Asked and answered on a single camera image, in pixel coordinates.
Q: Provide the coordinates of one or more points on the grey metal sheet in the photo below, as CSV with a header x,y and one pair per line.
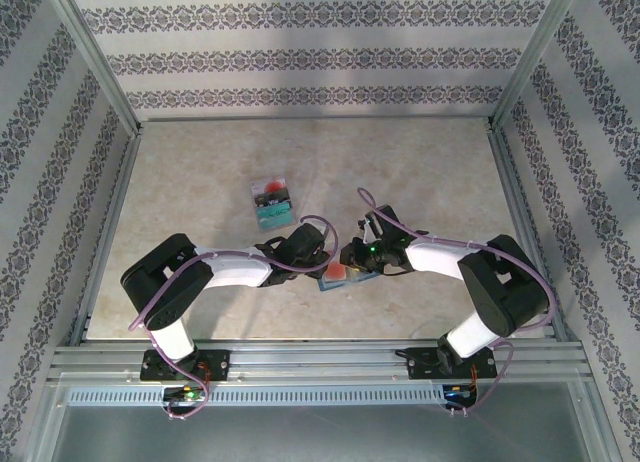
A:
x,y
310,437

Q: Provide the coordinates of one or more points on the teal credit card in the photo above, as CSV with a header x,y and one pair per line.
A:
x,y
275,216

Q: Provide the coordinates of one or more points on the white card with red circle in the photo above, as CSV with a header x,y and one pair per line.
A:
x,y
335,271
272,186

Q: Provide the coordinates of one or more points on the aluminium mounting rail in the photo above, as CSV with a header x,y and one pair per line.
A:
x,y
310,362

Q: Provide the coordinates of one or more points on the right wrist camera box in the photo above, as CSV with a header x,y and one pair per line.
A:
x,y
382,222

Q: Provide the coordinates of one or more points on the aluminium back rail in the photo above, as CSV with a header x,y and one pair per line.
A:
x,y
310,118

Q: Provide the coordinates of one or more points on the aluminium side rail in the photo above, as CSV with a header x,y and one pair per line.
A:
x,y
520,217
112,222

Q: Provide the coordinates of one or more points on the blue leather card holder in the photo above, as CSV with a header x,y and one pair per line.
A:
x,y
350,283

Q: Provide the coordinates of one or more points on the left control board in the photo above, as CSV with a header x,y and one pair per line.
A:
x,y
187,394

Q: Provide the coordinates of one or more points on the right control board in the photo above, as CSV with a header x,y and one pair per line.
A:
x,y
457,393

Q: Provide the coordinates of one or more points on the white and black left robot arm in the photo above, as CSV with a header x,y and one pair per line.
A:
x,y
235,269

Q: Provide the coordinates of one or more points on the black VIP card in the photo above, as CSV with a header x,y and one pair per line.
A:
x,y
272,200

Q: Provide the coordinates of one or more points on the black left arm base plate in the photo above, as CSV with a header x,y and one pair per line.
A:
x,y
220,364

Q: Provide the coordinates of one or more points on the control board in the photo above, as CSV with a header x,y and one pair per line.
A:
x,y
457,393
187,394

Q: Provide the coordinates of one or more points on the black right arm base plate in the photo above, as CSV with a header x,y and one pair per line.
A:
x,y
420,364

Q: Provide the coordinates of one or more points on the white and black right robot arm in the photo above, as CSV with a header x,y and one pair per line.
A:
x,y
435,257

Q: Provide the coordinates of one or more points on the aluminium frame post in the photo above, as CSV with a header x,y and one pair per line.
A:
x,y
95,57
535,57

